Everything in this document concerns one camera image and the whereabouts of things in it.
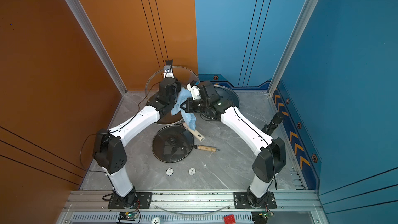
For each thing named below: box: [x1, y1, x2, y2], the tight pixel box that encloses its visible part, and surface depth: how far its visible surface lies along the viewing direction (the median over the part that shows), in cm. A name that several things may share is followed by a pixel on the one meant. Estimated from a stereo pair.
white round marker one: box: [188, 167, 196, 176], surface depth 84 cm
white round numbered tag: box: [151, 216, 161, 224], surface depth 65 cm
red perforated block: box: [223, 214, 236, 224], surface depth 69 cm
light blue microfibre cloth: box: [171, 88, 197, 132], surface depth 75 cm
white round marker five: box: [165, 167, 175, 176], surface depth 84 cm
